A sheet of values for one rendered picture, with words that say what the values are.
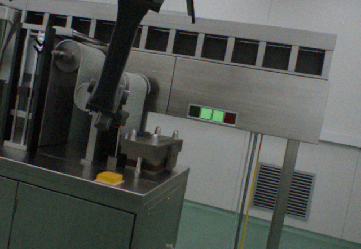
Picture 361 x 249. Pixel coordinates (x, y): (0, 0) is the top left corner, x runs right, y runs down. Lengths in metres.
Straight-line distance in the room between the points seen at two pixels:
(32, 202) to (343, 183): 3.34
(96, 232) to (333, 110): 3.19
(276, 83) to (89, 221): 1.03
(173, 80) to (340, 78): 2.61
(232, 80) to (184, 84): 0.24
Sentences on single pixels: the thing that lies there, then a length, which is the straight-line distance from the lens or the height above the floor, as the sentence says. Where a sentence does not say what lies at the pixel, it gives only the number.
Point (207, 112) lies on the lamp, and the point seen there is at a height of 1.19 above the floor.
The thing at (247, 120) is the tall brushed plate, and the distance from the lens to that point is 1.77.
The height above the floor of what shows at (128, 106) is 1.16.
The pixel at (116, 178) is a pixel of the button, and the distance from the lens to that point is 1.33.
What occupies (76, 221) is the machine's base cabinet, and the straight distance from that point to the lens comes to 1.43.
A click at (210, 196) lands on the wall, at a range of 4.27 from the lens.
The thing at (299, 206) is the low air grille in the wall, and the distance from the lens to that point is 4.21.
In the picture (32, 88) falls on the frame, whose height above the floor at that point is 1.17.
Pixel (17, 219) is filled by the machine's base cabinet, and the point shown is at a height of 0.67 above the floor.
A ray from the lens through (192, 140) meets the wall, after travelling 4.22.
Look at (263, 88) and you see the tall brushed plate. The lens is 1.77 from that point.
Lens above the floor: 1.26
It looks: 3 degrees down
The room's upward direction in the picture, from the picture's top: 10 degrees clockwise
